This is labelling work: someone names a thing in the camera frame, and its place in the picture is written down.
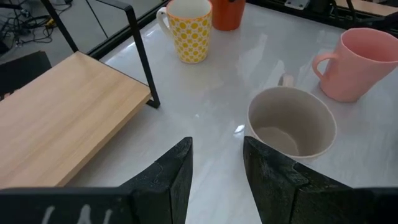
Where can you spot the orange-red tall mug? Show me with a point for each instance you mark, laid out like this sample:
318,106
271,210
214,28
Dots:
227,14

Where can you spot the black mat with striped edge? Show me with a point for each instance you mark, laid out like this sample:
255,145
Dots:
21,74

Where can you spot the wooden shelf with black frame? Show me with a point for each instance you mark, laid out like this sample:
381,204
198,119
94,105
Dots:
68,118

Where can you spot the beige grey mug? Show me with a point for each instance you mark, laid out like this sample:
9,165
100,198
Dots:
289,118

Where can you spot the pink mug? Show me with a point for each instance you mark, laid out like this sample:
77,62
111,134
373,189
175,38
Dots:
357,68

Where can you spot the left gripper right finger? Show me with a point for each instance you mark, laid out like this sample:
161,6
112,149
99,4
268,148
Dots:
280,193

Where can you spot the yellow dotted mug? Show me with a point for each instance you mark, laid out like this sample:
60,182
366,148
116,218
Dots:
189,34

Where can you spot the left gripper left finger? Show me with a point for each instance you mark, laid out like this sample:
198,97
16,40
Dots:
168,186

